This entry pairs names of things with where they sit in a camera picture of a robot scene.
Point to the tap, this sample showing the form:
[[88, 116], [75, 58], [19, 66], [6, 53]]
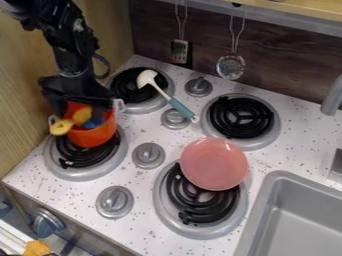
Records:
[[331, 98]]

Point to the toy stove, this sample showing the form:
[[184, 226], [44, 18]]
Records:
[[147, 155]]

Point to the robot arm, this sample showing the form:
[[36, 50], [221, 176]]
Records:
[[67, 33]]

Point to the yellow toy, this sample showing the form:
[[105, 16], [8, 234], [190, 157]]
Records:
[[83, 115], [38, 248]]

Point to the blue toy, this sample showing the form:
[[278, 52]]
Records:
[[91, 124]]

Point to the pink plate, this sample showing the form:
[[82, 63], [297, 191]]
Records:
[[214, 164]]

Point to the toy sink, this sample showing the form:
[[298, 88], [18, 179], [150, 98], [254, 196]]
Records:
[[294, 220]]

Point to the hanging silver strainer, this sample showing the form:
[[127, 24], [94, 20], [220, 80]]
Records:
[[230, 66]]

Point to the hanging silver spatula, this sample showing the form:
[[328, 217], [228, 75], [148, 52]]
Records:
[[180, 51]]

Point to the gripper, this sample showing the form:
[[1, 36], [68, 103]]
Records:
[[73, 88]]

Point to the red cup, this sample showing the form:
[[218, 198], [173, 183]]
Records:
[[94, 136]]

